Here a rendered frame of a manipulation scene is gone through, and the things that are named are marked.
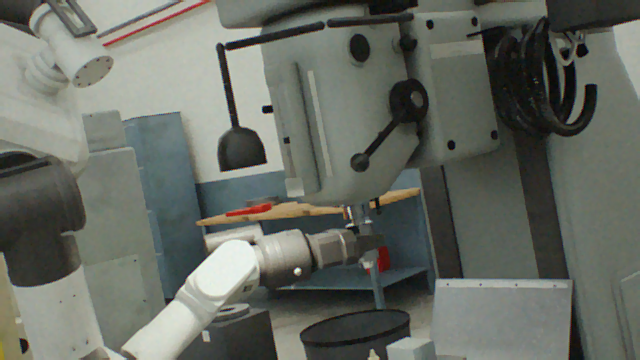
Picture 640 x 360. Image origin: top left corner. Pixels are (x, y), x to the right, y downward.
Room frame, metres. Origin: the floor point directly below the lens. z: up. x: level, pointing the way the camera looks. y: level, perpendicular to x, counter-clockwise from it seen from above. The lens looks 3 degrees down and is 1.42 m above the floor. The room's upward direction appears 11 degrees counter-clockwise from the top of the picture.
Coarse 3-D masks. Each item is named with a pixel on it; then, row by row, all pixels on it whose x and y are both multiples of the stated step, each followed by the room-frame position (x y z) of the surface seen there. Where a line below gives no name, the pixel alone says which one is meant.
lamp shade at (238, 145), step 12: (228, 132) 1.17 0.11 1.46; (240, 132) 1.16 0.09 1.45; (252, 132) 1.17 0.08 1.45; (228, 144) 1.16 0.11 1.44; (240, 144) 1.16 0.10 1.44; (252, 144) 1.16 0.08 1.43; (228, 156) 1.16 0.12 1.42; (240, 156) 1.15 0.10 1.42; (252, 156) 1.16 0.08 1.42; (264, 156) 1.18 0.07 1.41; (228, 168) 1.16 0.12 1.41; (240, 168) 1.15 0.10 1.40
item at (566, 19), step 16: (560, 0) 1.26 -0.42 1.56; (576, 0) 1.24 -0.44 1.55; (592, 0) 1.23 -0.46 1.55; (608, 0) 1.25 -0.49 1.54; (624, 0) 1.29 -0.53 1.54; (560, 16) 1.26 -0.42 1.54; (576, 16) 1.25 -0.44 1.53; (592, 16) 1.23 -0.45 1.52; (608, 16) 1.25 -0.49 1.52; (624, 16) 1.29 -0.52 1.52
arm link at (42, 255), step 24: (48, 168) 1.04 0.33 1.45; (0, 192) 1.00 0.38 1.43; (24, 192) 1.01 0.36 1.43; (48, 192) 1.02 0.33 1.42; (0, 216) 0.99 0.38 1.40; (24, 216) 1.00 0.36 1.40; (48, 216) 1.01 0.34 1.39; (0, 240) 1.00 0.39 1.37; (24, 240) 1.01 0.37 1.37; (48, 240) 1.02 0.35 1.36; (72, 240) 1.05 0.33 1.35; (24, 264) 1.02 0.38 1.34; (48, 264) 1.02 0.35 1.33; (72, 264) 1.05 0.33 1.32
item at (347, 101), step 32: (320, 32) 1.25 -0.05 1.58; (352, 32) 1.26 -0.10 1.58; (384, 32) 1.31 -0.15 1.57; (320, 64) 1.25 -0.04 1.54; (352, 64) 1.25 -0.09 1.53; (384, 64) 1.30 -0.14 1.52; (320, 96) 1.26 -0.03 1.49; (352, 96) 1.25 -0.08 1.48; (384, 96) 1.29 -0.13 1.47; (320, 128) 1.26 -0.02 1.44; (352, 128) 1.25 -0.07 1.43; (384, 128) 1.28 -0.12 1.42; (416, 128) 1.34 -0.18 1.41; (320, 160) 1.27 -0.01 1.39; (384, 160) 1.28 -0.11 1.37; (320, 192) 1.28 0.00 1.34; (352, 192) 1.27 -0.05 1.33; (384, 192) 1.32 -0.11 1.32
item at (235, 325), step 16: (240, 304) 1.65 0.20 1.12; (224, 320) 1.57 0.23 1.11; (240, 320) 1.56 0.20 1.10; (256, 320) 1.59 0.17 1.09; (208, 336) 1.57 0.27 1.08; (224, 336) 1.53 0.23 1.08; (240, 336) 1.56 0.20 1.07; (256, 336) 1.58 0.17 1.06; (272, 336) 1.61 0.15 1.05; (192, 352) 1.62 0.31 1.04; (208, 352) 1.58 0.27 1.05; (224, 352) 1.54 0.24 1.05; (240, 352) 1.55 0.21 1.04; (256, 352) 1.58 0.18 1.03; (272, 352) 1.60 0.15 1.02
